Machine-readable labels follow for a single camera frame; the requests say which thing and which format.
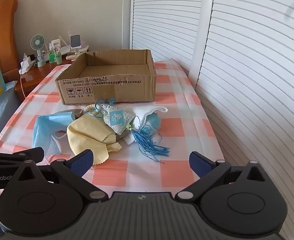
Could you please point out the white power strip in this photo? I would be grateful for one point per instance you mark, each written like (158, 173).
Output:
(26, 67)

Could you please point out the blue face mask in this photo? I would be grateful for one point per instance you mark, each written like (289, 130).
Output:
(46, 127)

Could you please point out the white remote control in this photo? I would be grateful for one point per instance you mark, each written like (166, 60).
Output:
(74, 55)

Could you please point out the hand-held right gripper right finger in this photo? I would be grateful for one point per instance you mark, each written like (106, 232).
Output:
(199, 163)

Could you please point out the white green lotion tube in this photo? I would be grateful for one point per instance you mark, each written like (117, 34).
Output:
(57, 52)

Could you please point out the white charger plug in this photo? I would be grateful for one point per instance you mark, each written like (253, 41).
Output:
(26, 58)

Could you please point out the wooden bed headboard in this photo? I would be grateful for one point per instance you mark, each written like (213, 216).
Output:
(1, 30)

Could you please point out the cream knitted scrunchie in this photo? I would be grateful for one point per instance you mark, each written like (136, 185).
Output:
(90, 108)

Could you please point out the white louvered wardrobe door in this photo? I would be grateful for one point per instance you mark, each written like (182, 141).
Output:
(257, 92)
(167, 17)

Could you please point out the grey bedding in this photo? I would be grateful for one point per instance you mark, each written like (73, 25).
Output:
(1, 110)

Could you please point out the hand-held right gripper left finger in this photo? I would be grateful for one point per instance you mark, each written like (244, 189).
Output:
(83, 161)

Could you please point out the blue tasselled sachet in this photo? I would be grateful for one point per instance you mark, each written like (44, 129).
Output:
(115, 118)

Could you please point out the white phone stand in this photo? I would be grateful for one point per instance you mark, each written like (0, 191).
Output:
(74, 42)

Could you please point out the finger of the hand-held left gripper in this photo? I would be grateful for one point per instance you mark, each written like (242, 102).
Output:
(11, 155)

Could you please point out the cardboard box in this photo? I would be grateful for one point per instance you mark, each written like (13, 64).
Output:
(106, 90)

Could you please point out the yellow cleaning cloth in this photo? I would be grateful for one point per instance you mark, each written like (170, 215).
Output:
(89, 132)

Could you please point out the pink checked tablecloth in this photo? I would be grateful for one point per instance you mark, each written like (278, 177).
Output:
(174, 130)

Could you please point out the white printed cloth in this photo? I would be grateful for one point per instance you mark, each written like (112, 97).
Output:
(147, 111)

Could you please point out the wooden nightstand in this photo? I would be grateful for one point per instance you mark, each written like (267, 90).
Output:
(44, 72)

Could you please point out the green desk fan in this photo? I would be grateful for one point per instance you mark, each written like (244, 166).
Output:
(38, 43)

